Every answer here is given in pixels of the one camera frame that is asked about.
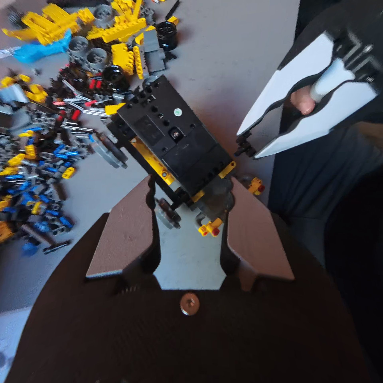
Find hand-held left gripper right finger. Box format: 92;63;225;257
220;177;295;293

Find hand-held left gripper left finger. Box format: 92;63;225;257
86;177;163;282

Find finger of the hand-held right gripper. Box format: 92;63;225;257
236;31;337;139
254;80;379;160

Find small connector pin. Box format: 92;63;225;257
234;136;257;158

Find yellow black brick vehicle model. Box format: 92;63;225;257
90;75;266;237

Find grey desk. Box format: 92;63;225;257
0;0;301;312

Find person's right hand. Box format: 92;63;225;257
290;84;318;116

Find pile of loose brick parts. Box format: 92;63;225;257
0;0;181;256

